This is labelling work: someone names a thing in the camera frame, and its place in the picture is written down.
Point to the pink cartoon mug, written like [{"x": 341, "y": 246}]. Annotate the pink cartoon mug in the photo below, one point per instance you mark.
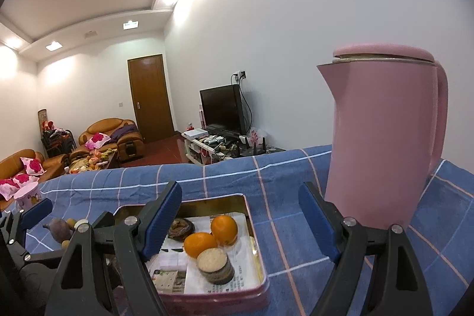
[{"x": 27, "y": 196}]

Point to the black chair with clothes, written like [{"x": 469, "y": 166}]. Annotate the black chair with clothes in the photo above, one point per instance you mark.
[{"x": 56, "y": 141}]

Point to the white TV stand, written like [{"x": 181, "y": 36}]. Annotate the white TV stand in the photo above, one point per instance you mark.
[{"x": 203, "y": 148}]

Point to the black television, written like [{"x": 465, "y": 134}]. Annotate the black television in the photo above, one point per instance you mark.
[{"x": 222, "y": 107}]

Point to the pink floral cushion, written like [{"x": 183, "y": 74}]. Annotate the pink floral cushion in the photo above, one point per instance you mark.
[{"x": 33, "y": 167}]

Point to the pink electric kettle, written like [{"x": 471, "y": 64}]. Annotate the pink electric kettle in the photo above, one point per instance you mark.
[{"x": 390, "y": 119}]

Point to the brown kiwi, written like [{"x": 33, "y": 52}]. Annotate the brown kiwi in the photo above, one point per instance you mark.
[
  {"x": 65, "y": 244},
  {"x": 71, "y": 222}
]

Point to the dark brown wrinkled fruit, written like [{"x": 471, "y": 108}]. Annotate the dark brown wrinkled fruit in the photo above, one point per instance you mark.
[{"x": 180, "y": 229}]

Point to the brown wooden door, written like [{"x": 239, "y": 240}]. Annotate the brown wooden door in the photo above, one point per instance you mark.
[{"x": 150, "y": 97}]

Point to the cluttered coffee table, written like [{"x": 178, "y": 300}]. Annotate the cluttered coffee table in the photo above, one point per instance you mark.
[{"x": 95, "y": 162}]

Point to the brown leather long sofa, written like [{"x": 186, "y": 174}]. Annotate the brown leather long sofa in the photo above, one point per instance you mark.
[{"x": 14, "y": 177}]

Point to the brown leather armchair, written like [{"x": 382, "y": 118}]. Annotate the brown leather armchair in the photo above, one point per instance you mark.
[{"x": 117, "y": 134}]

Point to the purple round fruit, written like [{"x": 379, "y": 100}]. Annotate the purple round fruit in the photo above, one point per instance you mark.
[{"x": 59, "y": 229}]

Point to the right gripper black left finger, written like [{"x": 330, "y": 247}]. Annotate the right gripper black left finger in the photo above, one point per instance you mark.
[{"x": 83, "y": 283}]

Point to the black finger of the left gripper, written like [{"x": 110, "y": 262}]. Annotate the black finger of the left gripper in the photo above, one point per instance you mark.
[{"x": 15, "y": 225}]

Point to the orange fruit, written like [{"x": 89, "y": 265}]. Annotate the orange fruit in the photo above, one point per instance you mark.
[
  {"x": 225, "y": 230},
  {"x": 197, "y": 242}
]

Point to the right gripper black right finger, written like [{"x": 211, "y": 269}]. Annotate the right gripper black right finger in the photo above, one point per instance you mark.
[{"x": 397, "y": 285}]

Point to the jar with beige lid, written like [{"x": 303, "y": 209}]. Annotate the jar with beige lid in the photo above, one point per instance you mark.
[
  {"x": 214, "y": 264},
  {"x": 80, "y": 222}
]

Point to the pink tin box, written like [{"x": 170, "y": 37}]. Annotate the pink tin box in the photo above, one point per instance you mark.
[{"x": 183, "y": 289}]

